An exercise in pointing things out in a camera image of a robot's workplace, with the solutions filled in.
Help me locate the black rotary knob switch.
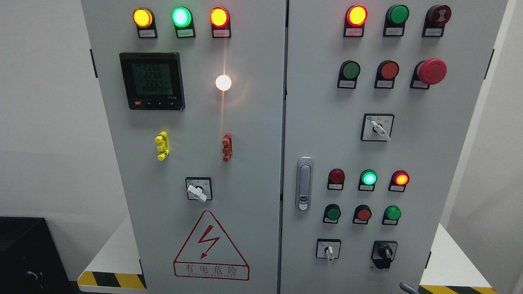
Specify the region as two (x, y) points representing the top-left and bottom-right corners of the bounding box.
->
(371, 241), (398, 270)

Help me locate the red terminal connector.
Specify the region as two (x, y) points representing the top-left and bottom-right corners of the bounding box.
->
(221, 133), (233, 163)

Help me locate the white glowing indicator light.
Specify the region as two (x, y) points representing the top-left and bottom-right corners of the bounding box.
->
(215, 74), (232, 91)

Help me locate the dark red indicator light left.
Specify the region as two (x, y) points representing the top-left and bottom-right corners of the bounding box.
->
(327, 169), (345, 190)

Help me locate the grey left cabinet door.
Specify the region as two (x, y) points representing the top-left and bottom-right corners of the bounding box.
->
(81, 0), (286, 294)

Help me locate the grey cabinet door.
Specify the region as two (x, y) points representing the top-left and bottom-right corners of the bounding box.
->
(280, 0), (508, 294)
(81, 0), (286, 294)

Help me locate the green push button lower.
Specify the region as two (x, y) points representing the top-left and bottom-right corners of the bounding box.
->
(323, 203), (341, 224)

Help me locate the green push button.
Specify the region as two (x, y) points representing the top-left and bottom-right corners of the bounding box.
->
(323, 203), (341, 224)
(337, 60), (361, 89)

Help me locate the yellow terminal connector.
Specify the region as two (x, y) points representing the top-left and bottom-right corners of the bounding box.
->
(155, 131), (170, 161)

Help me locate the green lit indicator light middle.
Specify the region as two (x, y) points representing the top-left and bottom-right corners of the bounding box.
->
(358, 169), (378, 192)

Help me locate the green lit indicator light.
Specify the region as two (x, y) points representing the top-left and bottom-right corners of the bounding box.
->
(171, 6), (196, 38)
(358, 169), (378, 192)

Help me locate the green push button upper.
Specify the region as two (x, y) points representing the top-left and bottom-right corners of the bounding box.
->
(337, 60), (361, 89)

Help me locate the red electrical hazard warning sticker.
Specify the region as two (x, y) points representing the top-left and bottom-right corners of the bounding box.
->
(173, 210), (250, 281)

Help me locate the red push button lower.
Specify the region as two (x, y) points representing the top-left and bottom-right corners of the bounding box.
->
(352, 205), (372, 225)

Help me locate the red push button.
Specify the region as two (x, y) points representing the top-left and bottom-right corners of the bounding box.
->
(352, 205), (372, 225)
(374, 60), (399, 89)

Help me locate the black digital power meter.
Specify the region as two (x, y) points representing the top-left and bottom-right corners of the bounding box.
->
(119, 52), (185, 111)

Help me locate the grey right cabinet door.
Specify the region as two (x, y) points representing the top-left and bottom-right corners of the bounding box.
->
(280, 0), (508, 294)

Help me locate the red-rimmed yellow indicator light left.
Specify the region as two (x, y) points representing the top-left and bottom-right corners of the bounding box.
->
(209, 6), (231, 38)

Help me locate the green indicator light lower right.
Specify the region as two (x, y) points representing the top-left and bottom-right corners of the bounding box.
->
(382, 205), (402, 226)

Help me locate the red push button upper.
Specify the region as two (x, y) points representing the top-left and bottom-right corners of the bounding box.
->
(374, 60), (399, 89)

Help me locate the green lit indicator light top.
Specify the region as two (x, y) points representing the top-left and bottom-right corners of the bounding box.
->
(171, 6), (196, 38)

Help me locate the red lit indicator light right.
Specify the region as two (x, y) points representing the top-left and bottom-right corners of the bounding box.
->
(343, 5), (368, 38)

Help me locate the yellow indicator light top left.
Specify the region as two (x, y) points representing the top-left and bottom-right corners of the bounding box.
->
(133, 7), (158, 39)

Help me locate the red emergency stop mushroom button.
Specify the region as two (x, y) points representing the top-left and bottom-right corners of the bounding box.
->
(410, 58), (447, 90)

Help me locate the dark green indicator light top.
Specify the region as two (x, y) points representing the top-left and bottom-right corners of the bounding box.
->
(383, 4), (410, 37)

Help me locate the dark red buzzer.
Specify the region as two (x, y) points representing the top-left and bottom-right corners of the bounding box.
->
(422, 5), (451, 38)

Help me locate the white platform with hazard stripes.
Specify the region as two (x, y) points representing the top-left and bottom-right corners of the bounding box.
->
(77, 217), (496, 294)

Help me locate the black box lower left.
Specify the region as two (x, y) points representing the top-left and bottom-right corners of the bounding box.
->
(0, 216), (73, 294)

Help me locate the silver door handle lock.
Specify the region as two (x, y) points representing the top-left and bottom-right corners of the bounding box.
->
(295, 157), (314, 212)

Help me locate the white selector switch left door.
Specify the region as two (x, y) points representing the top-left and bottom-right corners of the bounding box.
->
(185, 177), (213, 203)

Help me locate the white selector switch upper right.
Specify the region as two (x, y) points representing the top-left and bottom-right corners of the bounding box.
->
(360, 113), (395, 142)

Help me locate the white selector switch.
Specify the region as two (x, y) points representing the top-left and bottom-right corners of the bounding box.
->
(316, 238), (342, 262)
(360, 113), (395, 142)

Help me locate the white selector switch lower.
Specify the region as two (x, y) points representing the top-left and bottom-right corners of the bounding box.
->
(316, 238), (342, 262)

